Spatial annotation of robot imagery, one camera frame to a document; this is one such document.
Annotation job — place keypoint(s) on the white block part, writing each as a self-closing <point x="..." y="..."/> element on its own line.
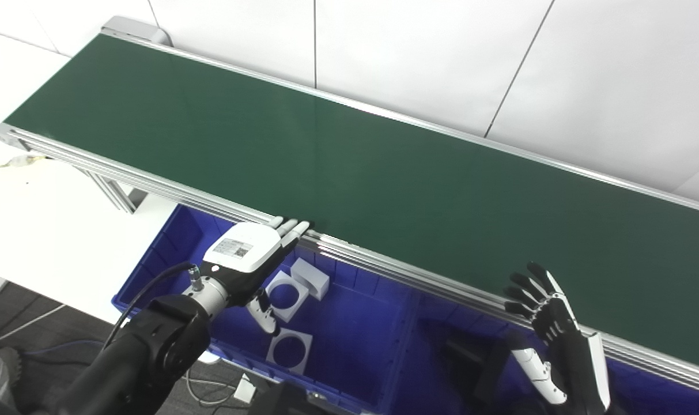
<point x="312" y="276"/>

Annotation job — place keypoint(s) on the aluminium conveyor leg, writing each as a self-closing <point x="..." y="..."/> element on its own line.
<point x="116" y="196"/>

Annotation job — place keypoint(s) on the green conveyor belt aluminium frame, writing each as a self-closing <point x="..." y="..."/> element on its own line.
<point x="355" y="173"/>

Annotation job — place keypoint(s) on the white square part with hole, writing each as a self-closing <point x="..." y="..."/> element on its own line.
<point x="290" y="314"/>
<point x="306" y="340"/>

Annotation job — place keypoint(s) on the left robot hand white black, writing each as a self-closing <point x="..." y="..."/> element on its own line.
<point x="245" y="248"/>

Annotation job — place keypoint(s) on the white power adapter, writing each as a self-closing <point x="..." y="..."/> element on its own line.
<point x="245" y="391"/>

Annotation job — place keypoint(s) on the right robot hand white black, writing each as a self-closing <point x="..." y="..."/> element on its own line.
<point x="568" y="346"/>

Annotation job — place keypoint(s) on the blue bin with white parts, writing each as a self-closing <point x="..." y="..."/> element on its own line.
<point x="355" y="346"/>

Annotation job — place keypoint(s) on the black block part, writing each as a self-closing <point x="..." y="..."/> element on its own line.
<point x="496" y="374"/>
<point x="461" y="354"/>

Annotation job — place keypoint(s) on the grey conveyor motor cover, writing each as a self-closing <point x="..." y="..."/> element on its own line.
<point x="130" y="26"/>

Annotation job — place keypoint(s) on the white table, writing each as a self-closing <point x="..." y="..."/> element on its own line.
<point x="38" y="230"/>

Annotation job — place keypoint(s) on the blue bin with black parts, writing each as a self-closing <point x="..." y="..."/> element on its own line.
<point x="643" y="392"/>

